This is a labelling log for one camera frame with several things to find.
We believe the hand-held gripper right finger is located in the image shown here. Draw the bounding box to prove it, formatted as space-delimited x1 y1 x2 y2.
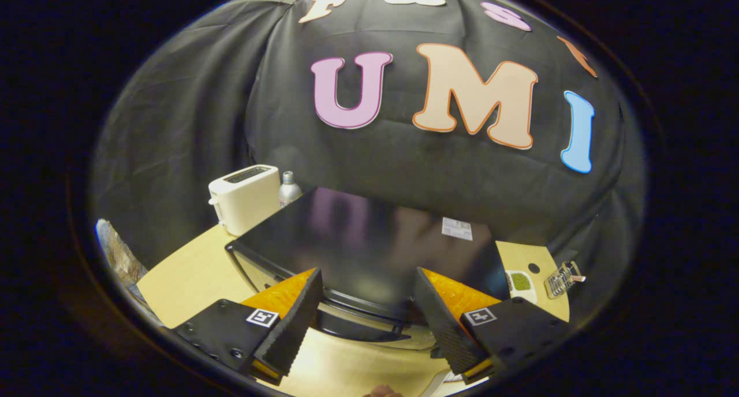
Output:
413 267 572 385

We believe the silver metal bottle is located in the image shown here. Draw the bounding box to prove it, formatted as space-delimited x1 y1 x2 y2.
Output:
278 171 303 208

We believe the black toaster oven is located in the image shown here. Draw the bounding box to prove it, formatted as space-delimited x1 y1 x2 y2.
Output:
225 186 512 351

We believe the clear wire basket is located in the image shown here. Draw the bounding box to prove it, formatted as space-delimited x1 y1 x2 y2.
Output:
544 261 587 299

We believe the white pop-up toaster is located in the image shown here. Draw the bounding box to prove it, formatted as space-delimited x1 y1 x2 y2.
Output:
208 164 282 237

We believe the crumpled grey bag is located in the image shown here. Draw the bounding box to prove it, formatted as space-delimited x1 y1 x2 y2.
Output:
95 218 165 328

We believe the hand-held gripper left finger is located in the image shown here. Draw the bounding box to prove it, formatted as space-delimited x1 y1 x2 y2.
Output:
172 267 324 386

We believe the white divided dish with beans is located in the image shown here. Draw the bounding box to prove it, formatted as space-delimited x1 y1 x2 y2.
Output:
505 269 538 305

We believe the black backdrop cloth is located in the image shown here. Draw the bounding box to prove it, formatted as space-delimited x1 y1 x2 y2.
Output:
89 0 647 328

